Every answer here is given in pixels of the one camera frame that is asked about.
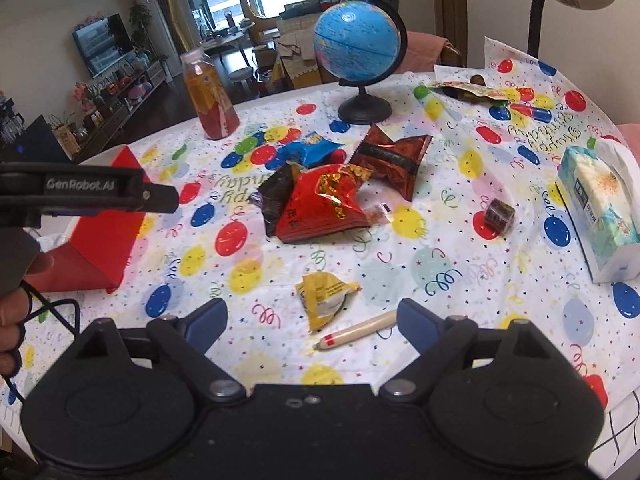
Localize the television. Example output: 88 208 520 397
71 13 135 80

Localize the blue snack packet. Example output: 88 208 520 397
276 131 346 167

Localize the tissue pack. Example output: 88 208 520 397
556 138 640 285

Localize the red and white cardboard box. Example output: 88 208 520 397
36 144 147 294

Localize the balloon print tablecloth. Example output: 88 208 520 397
0 35 640 476

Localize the person's left hand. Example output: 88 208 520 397
0 252 56 377

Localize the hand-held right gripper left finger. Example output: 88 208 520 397
62 298 246 402

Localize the television cabinet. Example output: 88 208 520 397
75 59 172 147

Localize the pink cloth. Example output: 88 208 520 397
406 31 451 72

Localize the orange juice bottle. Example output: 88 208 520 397
179 46 242 141

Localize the black cable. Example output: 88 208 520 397
0 282 82 406

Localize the dark red snack packet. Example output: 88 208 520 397
348 123 434 203

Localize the dark brown snack packet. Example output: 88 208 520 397
249 161 302 239

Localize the round coffee table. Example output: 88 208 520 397
201 29 252 63

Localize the yellow armchair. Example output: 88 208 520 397
239 0 282 37

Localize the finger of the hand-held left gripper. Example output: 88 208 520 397
143 182 180 214

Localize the yellow snack packet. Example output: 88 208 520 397
294 272 362 334

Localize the large red snack packet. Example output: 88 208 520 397
276 163 374 245

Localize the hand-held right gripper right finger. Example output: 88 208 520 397
379 298 581 403

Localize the sofa with cloth cover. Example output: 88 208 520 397
271 4 322 92

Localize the round dark candy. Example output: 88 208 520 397
483 198 516 234

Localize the red and blue wrapped candy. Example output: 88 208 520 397
509 102 554 122

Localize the round stool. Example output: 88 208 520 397
228 66 257 97

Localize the blue desk globe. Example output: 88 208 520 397
313 0 409 125

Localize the wooden chair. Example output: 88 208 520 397
440 40 466 68

